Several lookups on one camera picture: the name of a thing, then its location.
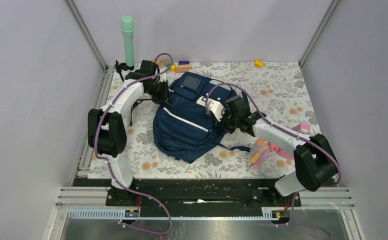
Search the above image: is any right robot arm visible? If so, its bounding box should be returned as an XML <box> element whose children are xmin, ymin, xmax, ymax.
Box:
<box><xmin>206</xmin><ymin>95</ymin><xmax>341</xmax><ymax>206</ymax></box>

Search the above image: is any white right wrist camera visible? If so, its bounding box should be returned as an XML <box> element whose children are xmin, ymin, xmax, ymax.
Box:
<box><xmin>205</xmin><ymin>99</ymin><xmax>226</xmax><ymax>122</ymax></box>

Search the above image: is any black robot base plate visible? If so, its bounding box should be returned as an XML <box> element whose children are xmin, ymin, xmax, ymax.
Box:
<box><xmin>105</xmin><ymin>179</ymin><xmax>302</xmax><ymax>218</ymax></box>

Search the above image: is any slotted metal cable rail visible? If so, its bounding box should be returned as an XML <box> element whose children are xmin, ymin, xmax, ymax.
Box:
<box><xmin>67</xmin><ymin>206</ymin><xmax>291</xmax><ymax>222</ymax></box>

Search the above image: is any brown wooden block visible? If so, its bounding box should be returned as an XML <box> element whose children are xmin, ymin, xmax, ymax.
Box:
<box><xmin>162</xmin><ymin>59</ymin><xmax>171</xmax><ymax>68</ymax></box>

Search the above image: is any yellow block far right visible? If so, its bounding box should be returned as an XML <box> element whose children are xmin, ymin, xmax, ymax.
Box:
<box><xmin>253</xmin><ymin>60</ymin><xmax>265</xmax><ymax>68</ymax></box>

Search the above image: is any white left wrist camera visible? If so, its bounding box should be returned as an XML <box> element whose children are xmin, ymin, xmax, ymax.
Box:
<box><xmin>157</xmin><ymin>72</ymin><xmax>168</xmax><ymax>83</ymax></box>

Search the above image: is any long wooden block rear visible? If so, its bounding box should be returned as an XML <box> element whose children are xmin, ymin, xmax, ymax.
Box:
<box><xmin>178</xmin><ymin>64</ymin><xmax>192</xmax><ymax>69</ymax></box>

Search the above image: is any yellow toy block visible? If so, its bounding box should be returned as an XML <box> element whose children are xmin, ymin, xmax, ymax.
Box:
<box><xmin>170</xmin><ymin>64</ymin><xmax>177</xmax><ymax>72</ymax></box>

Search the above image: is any purple studded toy brick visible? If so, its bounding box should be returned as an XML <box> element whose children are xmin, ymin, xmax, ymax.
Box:
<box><xmin>178</xmin><ymin>60</ymin><xmax>190</xmax><ymax>65</ymax></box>

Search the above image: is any yellow orange highlighter pen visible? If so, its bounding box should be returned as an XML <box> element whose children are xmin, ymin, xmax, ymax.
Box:
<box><xmin>249</xmin><ymin>146</ymin><xmax>268</xmax><ymax>164</ymax></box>

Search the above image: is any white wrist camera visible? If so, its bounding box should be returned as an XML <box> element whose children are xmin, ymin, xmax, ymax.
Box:
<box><xmin>205</xmin><ymin>99</ymin><xmax>226</xmax><ymax>122</ymax></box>
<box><xmin>157</xmin><ymin>72</ymin><xmax>168</xmax><ymax>83</ymax></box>

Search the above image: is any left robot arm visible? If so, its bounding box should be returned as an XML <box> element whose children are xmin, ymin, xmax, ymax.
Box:
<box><xmin>87</xmin><ymin>60</ymin><xmax>170</xmax><ymax>206</ymax></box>

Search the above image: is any pink box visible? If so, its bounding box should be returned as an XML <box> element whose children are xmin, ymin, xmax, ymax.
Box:
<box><xmin>292</xmin><ymin>123</ymin><xmax>311</xmax><ymax>135</ymax></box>

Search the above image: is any pink highlighter pen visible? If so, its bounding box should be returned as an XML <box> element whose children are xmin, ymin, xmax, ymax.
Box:
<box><xmin>251</xmin><ymin>151</ymin><xmax>270</xmax><ymax>168</ymax></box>

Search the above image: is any long wooden block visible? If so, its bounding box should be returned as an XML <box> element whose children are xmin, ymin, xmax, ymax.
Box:
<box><xmin>178</xmin><ymin>64</ymin><xmax>192</xmax><ymax>69</ymax></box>
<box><xmin>174</xmin><ymin>67</ymin><xmax>190</xmax><ymax>73</ymax></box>

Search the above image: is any navy blue student backpack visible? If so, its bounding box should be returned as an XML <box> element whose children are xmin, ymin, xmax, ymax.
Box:
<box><xmin>152</xmin><ymin>72</ymin><xmax>237</xmax><ymax>164</ymax></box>

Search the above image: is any long wooden block front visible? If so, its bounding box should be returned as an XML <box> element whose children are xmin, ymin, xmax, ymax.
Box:
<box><xmin>174</xmin><ymin>67</ymin><xmax>190</xmax><ymax>73</ymax></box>

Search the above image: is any black tripod stand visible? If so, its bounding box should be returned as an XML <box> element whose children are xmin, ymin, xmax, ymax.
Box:
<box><xmin>114</xmin><ymin>60</ymin><xmax>151</xmax><ymax>126</ymax></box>

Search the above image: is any green microphone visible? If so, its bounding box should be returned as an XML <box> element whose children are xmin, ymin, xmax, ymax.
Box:
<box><xmin>120</xmin><ymin>16</ymin><xmax>135</xmax><ymax>70</ymax></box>

